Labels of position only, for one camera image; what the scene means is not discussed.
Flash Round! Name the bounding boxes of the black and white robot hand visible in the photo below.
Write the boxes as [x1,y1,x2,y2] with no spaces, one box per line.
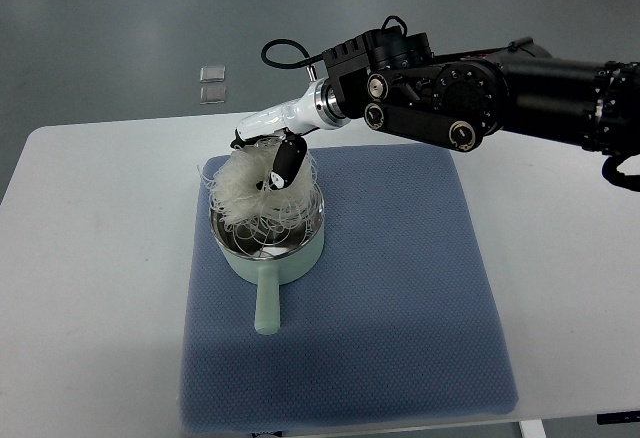
[231,78,350,190]

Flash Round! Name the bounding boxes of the white vermicelli noodle bundle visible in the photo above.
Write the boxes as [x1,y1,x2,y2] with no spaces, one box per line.
[201,136,323,258]

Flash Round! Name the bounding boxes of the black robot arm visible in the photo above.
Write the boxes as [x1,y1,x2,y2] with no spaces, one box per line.
[284,15,639,191]

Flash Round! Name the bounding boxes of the mint green steel pot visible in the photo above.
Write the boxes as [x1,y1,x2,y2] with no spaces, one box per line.
[209,195,324,335]

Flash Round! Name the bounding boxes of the upper grey floor plate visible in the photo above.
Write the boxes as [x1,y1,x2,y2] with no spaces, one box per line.
[199,65,226,83]

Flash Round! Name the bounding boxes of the blue textured table mat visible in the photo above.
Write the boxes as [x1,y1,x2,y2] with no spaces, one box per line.
[180,144,518,436]

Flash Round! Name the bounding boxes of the white table leg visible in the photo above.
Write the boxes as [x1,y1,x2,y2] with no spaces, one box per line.
[518,420,547,438]

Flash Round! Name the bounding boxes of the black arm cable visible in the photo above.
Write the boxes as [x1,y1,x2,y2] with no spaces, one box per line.
[601,155,640,192]

